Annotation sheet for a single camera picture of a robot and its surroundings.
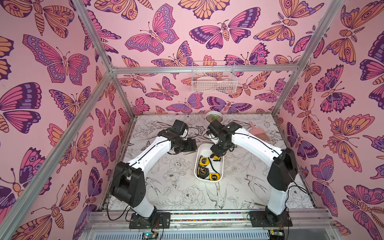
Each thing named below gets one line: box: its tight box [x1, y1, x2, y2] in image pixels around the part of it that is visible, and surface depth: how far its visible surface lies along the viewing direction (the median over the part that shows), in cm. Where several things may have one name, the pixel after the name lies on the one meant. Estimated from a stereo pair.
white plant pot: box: [205, 110, 224, 123], surface depth 108 cm
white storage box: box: [194, 143, 225, 183], surface depth 92 cm
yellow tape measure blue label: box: [199, 156, 210, 167], surface depth 94 cm
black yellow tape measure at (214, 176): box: [209, 173, 220, 181], surface depth 87 cm
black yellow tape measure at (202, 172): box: [197, 165, 210, 179], surface depth 89 cm
